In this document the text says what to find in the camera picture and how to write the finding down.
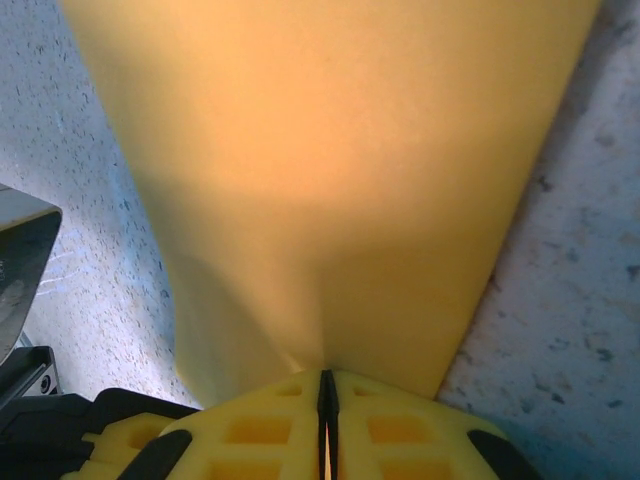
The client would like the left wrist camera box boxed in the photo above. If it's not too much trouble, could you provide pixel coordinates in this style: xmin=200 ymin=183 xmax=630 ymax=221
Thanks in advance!
xmin=0 ymin=182 xmax=64 ymax=364

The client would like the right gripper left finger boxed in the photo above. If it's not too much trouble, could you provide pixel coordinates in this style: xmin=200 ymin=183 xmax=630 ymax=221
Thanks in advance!
xmin=117 ymin=368 xmax=330 ymax=480

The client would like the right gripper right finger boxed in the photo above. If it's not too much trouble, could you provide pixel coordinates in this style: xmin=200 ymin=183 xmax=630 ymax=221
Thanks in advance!
xmin=327 ymin=368 xmax=542 ymax=480

